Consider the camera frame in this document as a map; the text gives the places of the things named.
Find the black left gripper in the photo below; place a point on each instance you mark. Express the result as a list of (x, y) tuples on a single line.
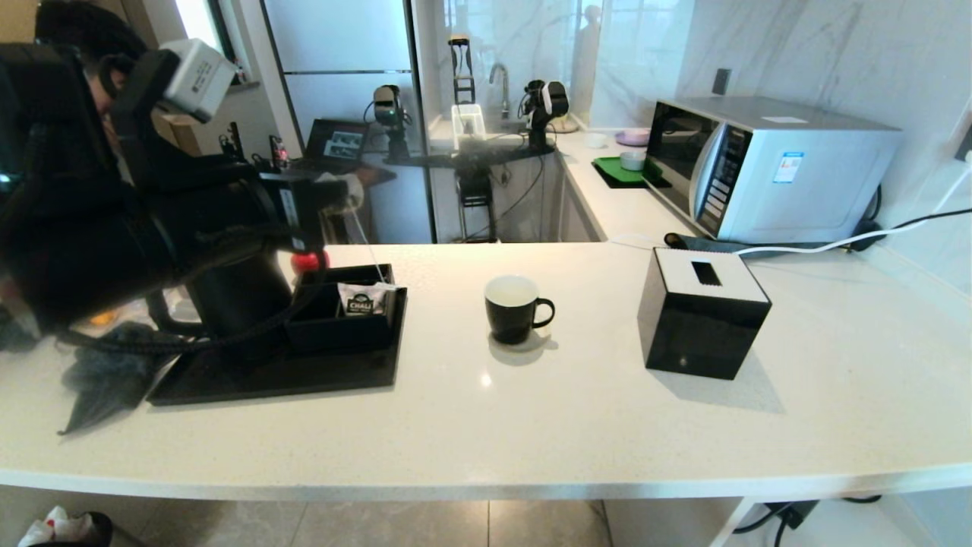
[(296, 216)]

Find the black electric kettle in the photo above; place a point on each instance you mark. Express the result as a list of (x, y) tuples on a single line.
[(250, 296)]

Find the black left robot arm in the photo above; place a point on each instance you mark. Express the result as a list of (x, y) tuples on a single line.
[(76, 228)]

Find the white tea bag packet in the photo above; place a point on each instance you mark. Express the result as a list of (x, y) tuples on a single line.
[(364, 301)]

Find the black tea organizer box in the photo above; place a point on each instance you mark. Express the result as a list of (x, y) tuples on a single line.
[(334, 334)]

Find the brown wooden desk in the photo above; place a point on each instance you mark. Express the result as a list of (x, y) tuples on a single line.
[(376, 175)]

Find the black laptop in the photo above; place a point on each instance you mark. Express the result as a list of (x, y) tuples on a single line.
[(342, 144)]

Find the red tomato shaped toy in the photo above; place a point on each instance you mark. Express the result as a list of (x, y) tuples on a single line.
[(307, 262)]

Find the black teleoperation rig stand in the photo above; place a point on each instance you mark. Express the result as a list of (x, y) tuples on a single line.
[(474, 188)]

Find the white refrigerator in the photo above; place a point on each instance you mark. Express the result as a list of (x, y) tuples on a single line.
[(342, 45)]

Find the white translucent basket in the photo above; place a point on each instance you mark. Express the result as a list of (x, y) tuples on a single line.
[(468, 115)]

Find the black rectangular serving tray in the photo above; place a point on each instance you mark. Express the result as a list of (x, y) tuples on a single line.
[(304, 376)]

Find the chrome kitchen faucet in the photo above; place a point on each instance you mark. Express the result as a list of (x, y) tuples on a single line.
[(505, 97)]

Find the black mug white inside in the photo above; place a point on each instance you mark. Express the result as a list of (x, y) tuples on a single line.
[(510, 319)]

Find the small white cup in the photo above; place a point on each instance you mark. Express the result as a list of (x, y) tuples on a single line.
[(595, 140)]

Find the green and black tray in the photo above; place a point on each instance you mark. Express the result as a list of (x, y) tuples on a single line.
[(613, 171)]

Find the dark grey cloth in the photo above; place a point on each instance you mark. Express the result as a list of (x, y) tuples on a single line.
[(106, 380)]

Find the small grey bowl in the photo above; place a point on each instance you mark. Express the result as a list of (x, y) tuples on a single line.
[(632, 161)]

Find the purple plate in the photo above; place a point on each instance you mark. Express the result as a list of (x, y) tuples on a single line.
[(632, 138)]

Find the person in grey shirt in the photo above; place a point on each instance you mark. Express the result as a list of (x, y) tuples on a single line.
[(83, 19)]

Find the black tissue box white lid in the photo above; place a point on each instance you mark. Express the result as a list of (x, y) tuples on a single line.
[(699, 334)]

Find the black trash bin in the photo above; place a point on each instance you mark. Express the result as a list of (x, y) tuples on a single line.
[(100, 532)]

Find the white crumpled paper trash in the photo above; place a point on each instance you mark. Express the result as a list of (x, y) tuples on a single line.
[(57, 524)]

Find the silver microwave oven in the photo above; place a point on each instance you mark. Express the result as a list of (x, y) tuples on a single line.
[(805, 181)]

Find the grey power adapter brick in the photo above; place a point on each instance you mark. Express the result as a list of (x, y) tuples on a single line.
[(793, 514)]

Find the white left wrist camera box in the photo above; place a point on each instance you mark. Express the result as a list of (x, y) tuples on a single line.
[(199, 76)]

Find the window with dark frame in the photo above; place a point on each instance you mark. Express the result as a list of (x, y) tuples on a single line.
[(209, 23)]

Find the black wall socket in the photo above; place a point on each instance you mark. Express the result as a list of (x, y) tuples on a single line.
[(721, 82), (966, 144)]

